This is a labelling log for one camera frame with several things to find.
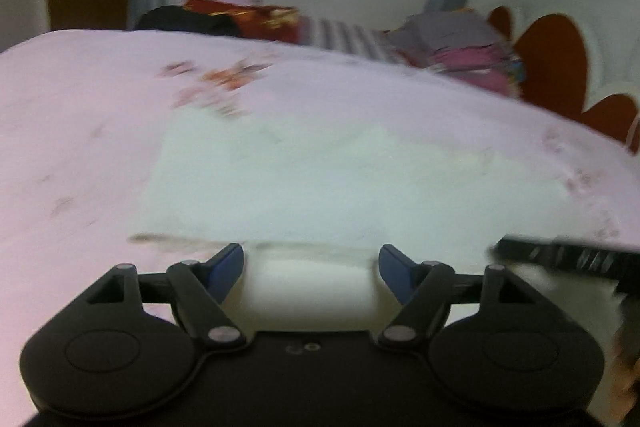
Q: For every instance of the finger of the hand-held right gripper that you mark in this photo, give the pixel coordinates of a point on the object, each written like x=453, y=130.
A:
x=512, y=251

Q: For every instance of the striped pillow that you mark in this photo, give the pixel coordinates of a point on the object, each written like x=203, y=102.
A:
x=350, y=38

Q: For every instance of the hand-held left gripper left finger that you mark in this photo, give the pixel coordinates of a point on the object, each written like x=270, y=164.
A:
x=226, y=268

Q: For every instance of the brown scalloped headboard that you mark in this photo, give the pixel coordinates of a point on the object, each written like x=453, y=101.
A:
x=555, y=62

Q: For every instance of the red patterned pillow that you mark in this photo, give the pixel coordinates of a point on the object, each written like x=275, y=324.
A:
x=260, y=19

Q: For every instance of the white knit garment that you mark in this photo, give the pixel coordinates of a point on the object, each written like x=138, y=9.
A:
x=320, y=187

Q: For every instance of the pink floral bed sheet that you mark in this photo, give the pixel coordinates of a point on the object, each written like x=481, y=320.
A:
x=75, y=132

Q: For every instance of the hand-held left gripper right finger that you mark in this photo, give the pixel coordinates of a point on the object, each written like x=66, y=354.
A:
x=395, y=271

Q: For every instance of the black cloth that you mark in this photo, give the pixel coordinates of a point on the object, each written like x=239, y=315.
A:
x=185, y=21

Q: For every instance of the pile of grey pink clothes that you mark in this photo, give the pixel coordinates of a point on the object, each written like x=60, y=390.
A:
x=455, y=42

